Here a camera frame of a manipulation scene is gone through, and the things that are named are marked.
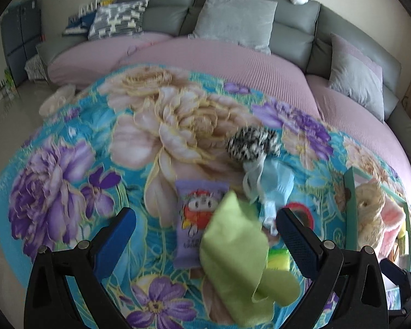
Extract pink fluffy cloth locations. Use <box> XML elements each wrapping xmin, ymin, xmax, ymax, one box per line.
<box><xmin>377</xmin><ymin>199</ymin><xmax>410</xmax><ymax>257</ymax></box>

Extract cream knitted cloth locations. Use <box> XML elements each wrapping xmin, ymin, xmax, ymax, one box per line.
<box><xmin>354</xmin><ymin>180</ymin><xmax>387</xmax><ymax>247</ymax></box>

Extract books behind cushions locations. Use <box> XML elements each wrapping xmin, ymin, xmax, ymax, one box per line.
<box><xmin>68</xmin><ymin>0</ymin><xmax>119</xmax><ymax>21</ymax></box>

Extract green tissue pack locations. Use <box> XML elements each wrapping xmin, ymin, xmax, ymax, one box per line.
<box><xmin>267</xmin><ymin>247</ymin><xmax>290</xmax><ymax>271</ymax></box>

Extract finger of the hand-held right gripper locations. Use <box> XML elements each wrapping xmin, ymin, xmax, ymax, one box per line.
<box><xmin>379</xmin><ymin>258</ymin><xmax>411</xmax><ymax>287</ymax></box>

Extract pink sofa seat cover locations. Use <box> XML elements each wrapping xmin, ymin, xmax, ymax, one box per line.
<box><xmin>118</xmin><ymin>38</ymin><xmax>324</xmax><ymax>119</ymax></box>
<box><xmin>306</xmin><ymin>75</ymin><xmax>411</xmax><ymax>194</ymax></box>
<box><xmin>47</xmin><ymin>32</ymin><xmax>175</xmax><ymax>86</ymax></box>

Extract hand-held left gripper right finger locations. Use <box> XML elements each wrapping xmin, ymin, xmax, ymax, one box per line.
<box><xmin>276</xmin><ymin>207</ymin><xmax>389</xmax><ymax>329</ymax></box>

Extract beige slipper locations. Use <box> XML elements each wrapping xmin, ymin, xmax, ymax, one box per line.
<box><xmin>38</xmin><ymin>85</ymin><xmax>76</xmax><ymax>115</ymax></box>

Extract dark blue cabinet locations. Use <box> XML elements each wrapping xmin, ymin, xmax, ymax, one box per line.
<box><xmin>0</xmin><ymin>0</ymin><xmax>43</xmax><ymax>88</ymax></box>

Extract grey white patterned cushion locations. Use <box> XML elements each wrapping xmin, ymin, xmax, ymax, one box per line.
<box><xmin>87</xmin><ymin>0</ymin><xmax>149</xmax><ymax>40</ymax></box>

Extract plain grey cushion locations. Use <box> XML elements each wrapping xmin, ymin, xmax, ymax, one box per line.
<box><xmin>188</xmin><ymin>0</ymin><xmax>278</xmax><ymax>55</ymax></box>

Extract grey and pink cushion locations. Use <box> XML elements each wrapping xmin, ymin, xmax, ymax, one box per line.
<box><xmin>328</xmin><ymin>33</ymin><xmax>386</xmax><ymax>123</ymax></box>

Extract purple snack packet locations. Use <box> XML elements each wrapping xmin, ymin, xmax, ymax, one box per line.
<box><xmin>173</xmin><ymin>179</ymin><xmax>232</xmax><ymax>271</ymax></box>

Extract teal shallow cardboard box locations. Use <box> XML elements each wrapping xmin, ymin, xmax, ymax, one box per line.
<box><xmin>344</xmin><ymin>166</ymin><xmax>411</xmax><ymax>268</ymax></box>

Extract navy blue cushion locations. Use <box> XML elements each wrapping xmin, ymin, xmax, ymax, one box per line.
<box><xmin>62</xmin><ymin>10</ymin><xmax>98</xmax><ymax>36</ymax></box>

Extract grey sofa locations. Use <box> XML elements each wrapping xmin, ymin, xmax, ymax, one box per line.
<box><xmin>36</xmin><ymin>0</ymin><xmax>411</xmax><ymax>196</ymax></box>

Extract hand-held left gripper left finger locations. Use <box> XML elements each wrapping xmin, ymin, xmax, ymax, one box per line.
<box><xmin>24</xmin><ymin>207</ymin><xmax>138</xmax><ymax>329</ymax></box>

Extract blue face mask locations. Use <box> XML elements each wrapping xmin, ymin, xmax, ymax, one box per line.
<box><xmin>242</xmin><ymin>156</ymin><xmax>297</xmax><ymax>235</ymax></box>

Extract light green cloth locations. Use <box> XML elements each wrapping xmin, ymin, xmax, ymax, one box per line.
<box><xmin>199</xmin><ymin>190</ymin><xmax>301</xmax><ymax>328</ymax></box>

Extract patterned storage basket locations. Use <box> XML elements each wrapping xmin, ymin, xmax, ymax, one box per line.
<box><xmin>24</xmin><ymin>54</ymin><xmax>49</xmax><ymax>83</ymax></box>

